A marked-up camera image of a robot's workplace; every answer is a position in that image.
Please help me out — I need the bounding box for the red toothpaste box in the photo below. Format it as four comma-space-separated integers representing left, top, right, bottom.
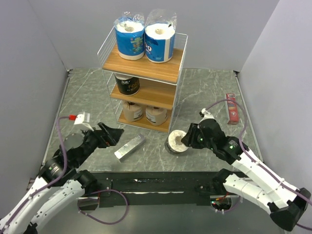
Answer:
225, 93, 239, 125

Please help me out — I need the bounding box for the blue paper towel roll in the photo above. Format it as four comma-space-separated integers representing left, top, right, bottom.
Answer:
114, 12, 145, 60
145, 9, 177, 63

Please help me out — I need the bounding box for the black paper towel roll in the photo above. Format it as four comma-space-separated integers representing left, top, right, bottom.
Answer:
114, 73, 140, 96
164, 130, 189, 154

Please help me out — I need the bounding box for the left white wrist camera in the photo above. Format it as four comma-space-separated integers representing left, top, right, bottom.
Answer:
69, 112, 93, 131

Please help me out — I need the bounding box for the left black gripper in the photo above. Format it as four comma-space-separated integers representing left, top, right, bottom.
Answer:
75, 121, 124, 166

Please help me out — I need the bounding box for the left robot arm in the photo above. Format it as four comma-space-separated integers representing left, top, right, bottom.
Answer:
0, 122, 124, 234

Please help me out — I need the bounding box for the brown paper roll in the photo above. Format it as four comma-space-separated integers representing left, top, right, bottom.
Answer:
122, 101, 143, 122
145, 106, 167, 126

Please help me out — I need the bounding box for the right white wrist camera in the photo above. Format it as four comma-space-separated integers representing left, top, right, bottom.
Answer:
199, 108, 215, 122

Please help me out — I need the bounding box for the white wire wooden shelf rack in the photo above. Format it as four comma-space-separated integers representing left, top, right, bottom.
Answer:
97, 29, 188, 133

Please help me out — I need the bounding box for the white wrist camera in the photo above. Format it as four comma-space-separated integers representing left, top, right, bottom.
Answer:
69, 112, 93, 131
199, 108, 215, 122

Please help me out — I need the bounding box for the silver toothpaste box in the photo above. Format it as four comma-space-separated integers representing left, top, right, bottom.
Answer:
114, 134, 146, 161

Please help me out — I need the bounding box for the brown paper roll front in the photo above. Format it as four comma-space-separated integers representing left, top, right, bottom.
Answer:
122, 101, 143, 122

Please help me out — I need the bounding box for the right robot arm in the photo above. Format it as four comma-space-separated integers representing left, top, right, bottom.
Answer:
181, 118, 311, 232

